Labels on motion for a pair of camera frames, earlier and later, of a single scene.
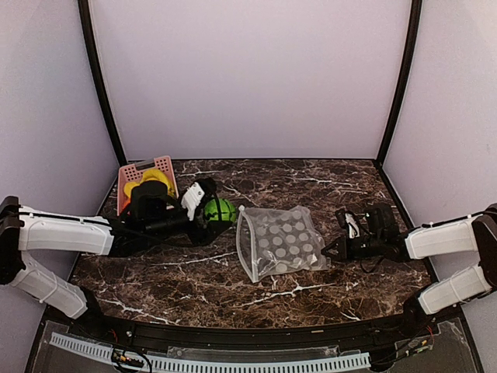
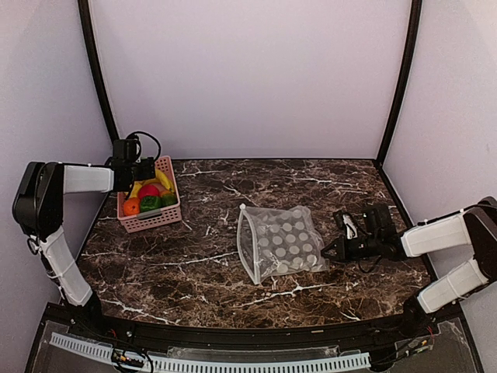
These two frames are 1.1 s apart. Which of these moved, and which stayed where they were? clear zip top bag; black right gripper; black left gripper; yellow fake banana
Moved: black left gripper
Stayed: black right gripper; clear zip top bag; yellow fake banana
